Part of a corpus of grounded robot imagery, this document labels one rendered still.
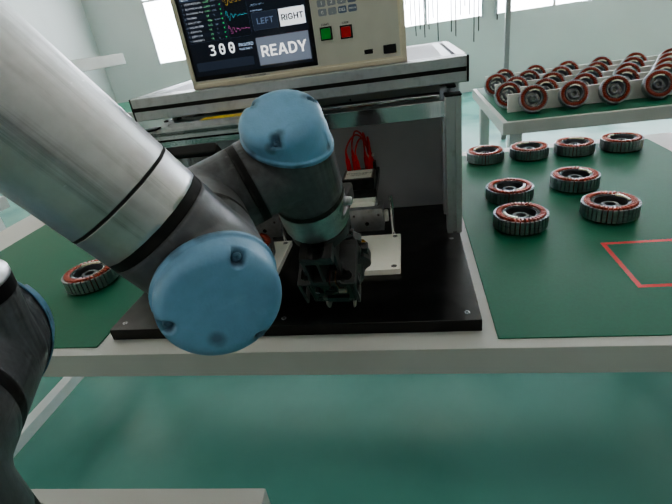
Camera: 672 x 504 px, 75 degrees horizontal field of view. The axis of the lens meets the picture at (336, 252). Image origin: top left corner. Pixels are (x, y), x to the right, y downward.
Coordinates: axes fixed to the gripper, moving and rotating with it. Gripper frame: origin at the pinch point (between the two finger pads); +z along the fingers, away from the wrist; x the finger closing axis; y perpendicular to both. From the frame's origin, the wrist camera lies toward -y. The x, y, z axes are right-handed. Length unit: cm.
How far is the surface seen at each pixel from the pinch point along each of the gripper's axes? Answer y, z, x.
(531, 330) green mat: 4.6, 7.9, 27.1
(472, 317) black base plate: 2.9, 6.7, 18.6
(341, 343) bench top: 6.9, 7.2, -1.8
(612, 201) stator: -32, 26, 52
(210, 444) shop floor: 12, 92, -61
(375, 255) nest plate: -14.3, 15.6, 2.4
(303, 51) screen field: -45.6, -9.4, -9.4
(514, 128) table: -109, 77, 51
